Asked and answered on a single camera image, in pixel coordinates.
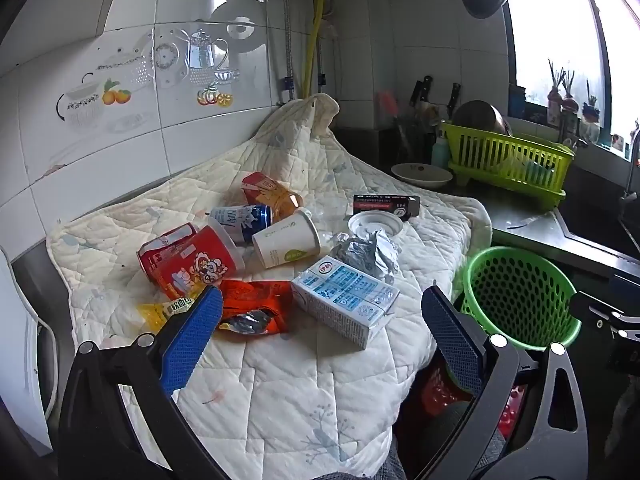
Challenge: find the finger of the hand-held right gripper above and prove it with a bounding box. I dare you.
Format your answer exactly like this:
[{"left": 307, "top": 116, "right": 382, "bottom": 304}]
[
  {"left": 571, "top": 290, "right": 640, "bottom": 341},
  {"left": 605, "top": 273, "right": 640, "bottom": 297}
]

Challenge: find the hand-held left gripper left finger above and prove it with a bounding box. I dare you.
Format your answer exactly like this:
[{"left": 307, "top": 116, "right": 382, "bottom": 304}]
[{"left": 57, "top": 285, "right": 224, "bottom": 480}]

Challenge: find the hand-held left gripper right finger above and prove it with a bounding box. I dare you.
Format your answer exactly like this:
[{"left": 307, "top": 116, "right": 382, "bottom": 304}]
[{"left": 415, "top": 285, "right": 589, "bottom": 480}]

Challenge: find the green plastic basket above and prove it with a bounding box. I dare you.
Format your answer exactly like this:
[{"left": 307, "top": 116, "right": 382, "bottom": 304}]
[{"left": 459, "top": 245, "right": 584, "bottom": 352}]

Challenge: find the white and blue milk carton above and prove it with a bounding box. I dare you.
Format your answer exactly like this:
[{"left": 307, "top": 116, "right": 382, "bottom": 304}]
[{"left": 290, "top": 255, "right": 400, "bottom": 351}]

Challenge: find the silver foil wrapper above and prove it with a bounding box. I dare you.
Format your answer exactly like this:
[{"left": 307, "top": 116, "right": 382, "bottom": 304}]
[{"left": 329, "top": 229, "right": 399, "bottom": 282}]

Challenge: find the white paper cup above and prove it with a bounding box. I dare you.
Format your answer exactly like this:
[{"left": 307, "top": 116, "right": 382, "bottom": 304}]
[{"left": 251, "top": 208, "right": 321, "bottom": 269}]

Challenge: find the black cardboard box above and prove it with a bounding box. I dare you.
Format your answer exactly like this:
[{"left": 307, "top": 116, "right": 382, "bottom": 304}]
[{"left": 352, "top": 193, "right": 421, "bottom": 221}]

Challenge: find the yellow snack packet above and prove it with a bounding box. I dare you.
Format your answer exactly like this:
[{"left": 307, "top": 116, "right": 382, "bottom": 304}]
[{"left": 136, "top": 298, "right": 197, "bottom": 334}]

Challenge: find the red plastic stool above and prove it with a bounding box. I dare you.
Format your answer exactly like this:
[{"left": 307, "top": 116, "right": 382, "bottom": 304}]
[{"left": 417, "top": 357, "right": 527, "bottom": 438}]

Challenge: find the steel sink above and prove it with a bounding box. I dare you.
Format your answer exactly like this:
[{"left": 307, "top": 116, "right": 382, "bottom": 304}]
[{"left": 555, "top": 162, "right": 640, "bottom": 267}]

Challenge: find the orange snack wrapper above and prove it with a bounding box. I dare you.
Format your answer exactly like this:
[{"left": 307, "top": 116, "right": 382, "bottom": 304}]
[{"left": 216, "top": 279, "right": 294, "bottom": 337}]

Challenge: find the red printed snack cup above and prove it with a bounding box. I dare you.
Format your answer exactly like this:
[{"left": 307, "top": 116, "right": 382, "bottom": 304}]
[{"left": 149, "top": 224, "right": 246, "bottom": 302}]

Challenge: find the red soda can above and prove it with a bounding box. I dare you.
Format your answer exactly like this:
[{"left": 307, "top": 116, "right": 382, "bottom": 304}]
[{"left": 137, "top": 222, "right": 201, "bottom": 283}]

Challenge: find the white quilted blanket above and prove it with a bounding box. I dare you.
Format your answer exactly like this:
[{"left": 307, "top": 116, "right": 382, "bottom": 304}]
[{"left": 46, "top": 94, "right": 493, "bottom": 477}]

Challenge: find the steel faucet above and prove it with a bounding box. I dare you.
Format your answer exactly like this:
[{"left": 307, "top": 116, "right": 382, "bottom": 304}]
[{"left": 618, "top": 119, "right": 640, "bottom": 226}]

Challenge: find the blue and white can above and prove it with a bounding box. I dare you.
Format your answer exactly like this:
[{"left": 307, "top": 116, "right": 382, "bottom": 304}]
[{"left": 209, "top": 204, "right": 274, "bottom": 247}]

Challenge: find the clear plastic cup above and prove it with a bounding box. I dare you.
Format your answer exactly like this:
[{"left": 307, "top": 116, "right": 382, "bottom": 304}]
[{"left": 348, "top": 210, "right": 405, "bottom": 239}]

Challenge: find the green dish rack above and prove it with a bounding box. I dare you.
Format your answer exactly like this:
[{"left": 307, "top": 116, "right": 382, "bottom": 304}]
[{"left": 439, "top": 120, "right": 576, "bottom": 212}]

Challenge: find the orange plastic bottle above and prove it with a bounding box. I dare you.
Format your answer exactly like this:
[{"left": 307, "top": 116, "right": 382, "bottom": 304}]
[{"left": 241, "top": 172, "right": 304, "bottom": 226}]

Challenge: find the white appliance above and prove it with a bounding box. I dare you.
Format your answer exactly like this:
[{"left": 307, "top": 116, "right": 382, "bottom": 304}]
[{"left": 0, "top": 247, "right": 63, "bottom": 458}]

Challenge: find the white ceramic bowl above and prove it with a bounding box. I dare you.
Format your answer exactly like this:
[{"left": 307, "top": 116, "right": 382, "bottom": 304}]
[{"left": 391, "top": 162, "right": 454, "bottom": 190}]

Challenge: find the potted plant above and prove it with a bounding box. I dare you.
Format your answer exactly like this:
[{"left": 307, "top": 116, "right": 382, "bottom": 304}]
[
  {"left": 546, "top": 59, "right": 565, "bottom": 128},
  {"left": 560, "top": 67, "right": 582, "bottom": 143},
  {"left": 581, "top": 80, "right": 602, "bottom": 143}
]

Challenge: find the teal plastic bottle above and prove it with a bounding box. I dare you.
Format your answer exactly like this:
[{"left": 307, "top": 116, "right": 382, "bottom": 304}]
[{"left": 430, "top": 129, "right": 451, "bottom": 169}]

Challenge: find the blue container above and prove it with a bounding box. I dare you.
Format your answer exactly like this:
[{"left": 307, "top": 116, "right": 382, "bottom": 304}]
[{"left": 508, "top": 84, "right": 527, "bottom": 120}]

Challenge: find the steel pot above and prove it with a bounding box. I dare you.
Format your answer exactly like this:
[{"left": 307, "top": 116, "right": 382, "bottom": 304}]
[{"left": 452, "top": 99, "right": 513, "bottom": 137}]

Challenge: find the red kitchen brush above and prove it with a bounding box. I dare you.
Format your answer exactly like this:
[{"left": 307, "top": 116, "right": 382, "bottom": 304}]
[{"left": 379, "top": 90, "right": 413, "bottom": 158}]

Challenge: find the window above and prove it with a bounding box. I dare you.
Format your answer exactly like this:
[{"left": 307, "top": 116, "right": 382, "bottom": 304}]
[{"left": 502, "top": 0, "right": 640, "bottom": 163}]

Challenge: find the yellow gas hose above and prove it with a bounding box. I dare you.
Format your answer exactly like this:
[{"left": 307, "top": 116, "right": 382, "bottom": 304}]
[{"left": 299, "top": 0, "right": 327, "bottom": 99}]

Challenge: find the metal flexible hose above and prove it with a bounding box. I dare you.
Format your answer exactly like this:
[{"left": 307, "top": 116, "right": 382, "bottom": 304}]
[{"left": 274, "top": 0, "right": 295, "bottom": 107}]

